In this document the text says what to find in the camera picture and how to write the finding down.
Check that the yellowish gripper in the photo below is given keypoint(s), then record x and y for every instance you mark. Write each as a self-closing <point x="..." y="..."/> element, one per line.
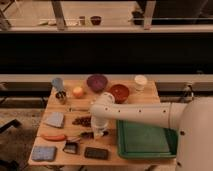
<point x="98" y="133"/>

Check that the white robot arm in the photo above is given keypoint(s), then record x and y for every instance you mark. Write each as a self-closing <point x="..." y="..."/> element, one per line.
<point x="193" y="121"/>

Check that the green plastic tray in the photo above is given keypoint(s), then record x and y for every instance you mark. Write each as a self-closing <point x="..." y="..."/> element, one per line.
<point x="141" y="141"/>

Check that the bunch of dark grapes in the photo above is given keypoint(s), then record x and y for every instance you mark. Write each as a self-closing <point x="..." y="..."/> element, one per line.
<point x="83" y="121"/>

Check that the black rectangular block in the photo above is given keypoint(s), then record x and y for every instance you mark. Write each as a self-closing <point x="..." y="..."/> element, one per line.
<point x="96" y="153"/>

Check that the orange carrot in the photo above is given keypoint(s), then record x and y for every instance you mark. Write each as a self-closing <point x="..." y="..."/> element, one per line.
<point x="54" y="138"/>

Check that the blue-grey cloth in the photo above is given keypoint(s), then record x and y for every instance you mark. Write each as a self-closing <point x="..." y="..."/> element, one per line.
<point x="55" y="119"/>

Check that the red-brown bowl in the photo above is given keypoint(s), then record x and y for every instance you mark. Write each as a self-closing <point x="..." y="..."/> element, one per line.
<point x="120" y="93"/>

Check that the apple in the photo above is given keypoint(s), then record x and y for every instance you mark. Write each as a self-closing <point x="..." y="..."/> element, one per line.
<point x="78" y="92"/>

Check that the purple bowl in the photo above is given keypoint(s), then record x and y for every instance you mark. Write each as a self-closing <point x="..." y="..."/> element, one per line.
<point x="97" y="82"/>

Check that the metal cup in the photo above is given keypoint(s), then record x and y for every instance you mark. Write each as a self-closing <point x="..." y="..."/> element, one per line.
<point x="61" y="96"/>

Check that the blue sponge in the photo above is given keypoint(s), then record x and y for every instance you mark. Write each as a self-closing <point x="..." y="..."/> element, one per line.
<point x="44" y="153"/>

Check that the blue cup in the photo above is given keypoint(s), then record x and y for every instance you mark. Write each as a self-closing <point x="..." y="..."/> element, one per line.
<point x="57" y="83"/>

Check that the white cup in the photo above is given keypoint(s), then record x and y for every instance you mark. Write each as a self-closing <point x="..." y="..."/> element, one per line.
<point x="140" y="82"/>

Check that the dark bowl on far shelf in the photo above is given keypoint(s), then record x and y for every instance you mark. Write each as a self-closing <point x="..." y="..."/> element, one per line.
<point x="96" y="20"/>

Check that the small cup on far shelf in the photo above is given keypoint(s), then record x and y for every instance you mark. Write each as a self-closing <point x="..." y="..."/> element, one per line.
<point x="82" y="20"/>

